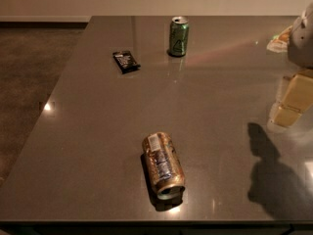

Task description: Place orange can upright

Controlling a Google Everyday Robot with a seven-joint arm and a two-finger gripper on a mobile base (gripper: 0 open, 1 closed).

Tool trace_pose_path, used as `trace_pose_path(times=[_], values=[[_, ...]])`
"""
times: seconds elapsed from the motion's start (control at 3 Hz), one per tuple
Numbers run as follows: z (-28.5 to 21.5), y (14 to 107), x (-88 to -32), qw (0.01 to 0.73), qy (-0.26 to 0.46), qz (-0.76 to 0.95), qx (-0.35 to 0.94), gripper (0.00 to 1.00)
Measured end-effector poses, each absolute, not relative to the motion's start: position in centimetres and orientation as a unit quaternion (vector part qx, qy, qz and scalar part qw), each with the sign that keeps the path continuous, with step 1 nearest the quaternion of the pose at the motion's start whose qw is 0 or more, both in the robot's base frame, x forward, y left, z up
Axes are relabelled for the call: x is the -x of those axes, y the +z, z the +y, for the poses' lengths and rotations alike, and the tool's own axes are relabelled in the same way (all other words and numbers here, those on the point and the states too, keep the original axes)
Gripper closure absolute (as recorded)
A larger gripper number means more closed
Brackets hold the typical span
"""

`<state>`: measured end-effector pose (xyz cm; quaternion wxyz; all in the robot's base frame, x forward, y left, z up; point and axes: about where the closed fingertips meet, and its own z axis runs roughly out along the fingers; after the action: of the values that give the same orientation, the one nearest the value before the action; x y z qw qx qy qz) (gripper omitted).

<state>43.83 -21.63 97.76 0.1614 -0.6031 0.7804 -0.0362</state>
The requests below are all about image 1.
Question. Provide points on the black snack packet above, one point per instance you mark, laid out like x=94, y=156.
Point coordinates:
x=125, y=61

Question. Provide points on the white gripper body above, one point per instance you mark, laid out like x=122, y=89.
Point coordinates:
x=302, y=43

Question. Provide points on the orange soda can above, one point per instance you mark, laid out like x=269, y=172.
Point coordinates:
x=164, y=169

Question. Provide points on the crumpled snack wrapper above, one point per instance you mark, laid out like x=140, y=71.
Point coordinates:
x=279, y=43

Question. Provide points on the green soda can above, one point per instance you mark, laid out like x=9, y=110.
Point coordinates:
x=178, y=36

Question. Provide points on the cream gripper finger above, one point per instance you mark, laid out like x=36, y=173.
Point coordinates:
x=299, y=94
x=283, y=117

